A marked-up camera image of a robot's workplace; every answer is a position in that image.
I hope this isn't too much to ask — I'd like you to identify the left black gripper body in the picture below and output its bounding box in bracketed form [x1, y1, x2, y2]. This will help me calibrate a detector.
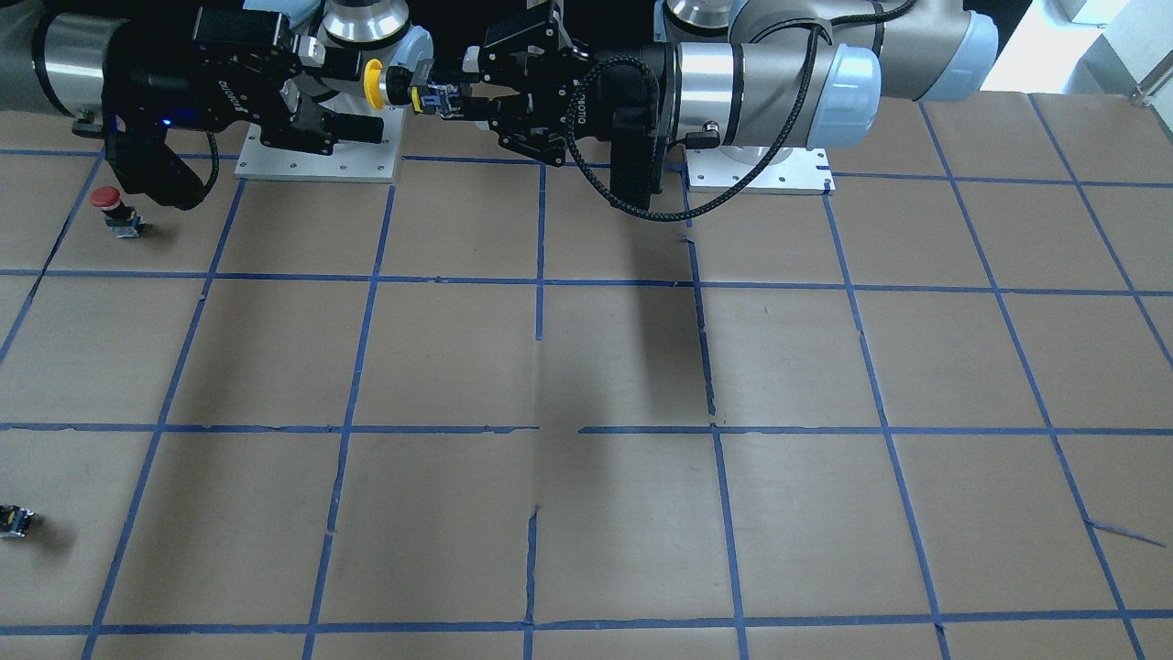
[465, 1, 674, 166]

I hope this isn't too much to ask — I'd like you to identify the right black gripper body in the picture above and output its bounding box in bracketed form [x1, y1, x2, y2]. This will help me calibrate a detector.
[102, 7, 326, 154]

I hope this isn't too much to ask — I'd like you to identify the yellow push button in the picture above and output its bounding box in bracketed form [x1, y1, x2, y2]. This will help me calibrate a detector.
[361, 59, 472, 118]

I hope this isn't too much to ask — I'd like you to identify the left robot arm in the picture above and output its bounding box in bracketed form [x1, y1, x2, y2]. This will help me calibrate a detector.
[457, 1, 1001, 173]

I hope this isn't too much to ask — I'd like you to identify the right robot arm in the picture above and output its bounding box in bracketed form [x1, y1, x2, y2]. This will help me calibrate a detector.
[4, 1, 434, 155]

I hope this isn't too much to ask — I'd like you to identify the red push button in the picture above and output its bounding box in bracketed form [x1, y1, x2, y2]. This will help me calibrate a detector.
[89, 185, 143, 239]

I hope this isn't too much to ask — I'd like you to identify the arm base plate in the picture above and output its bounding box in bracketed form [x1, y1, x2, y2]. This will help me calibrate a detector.
[235, 91, 406, 182]
[683, 147, 835, 195]

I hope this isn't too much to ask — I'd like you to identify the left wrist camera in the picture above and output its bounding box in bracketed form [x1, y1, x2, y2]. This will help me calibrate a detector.
[598, 54, 662, 212]

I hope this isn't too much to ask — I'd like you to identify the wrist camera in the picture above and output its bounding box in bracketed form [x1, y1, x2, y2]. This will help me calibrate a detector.
[104, 125, 210, 212]
[598, 54, 662, 212]

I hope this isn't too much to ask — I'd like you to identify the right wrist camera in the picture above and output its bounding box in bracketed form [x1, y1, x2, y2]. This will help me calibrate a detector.
[104, 125, 210, 212]

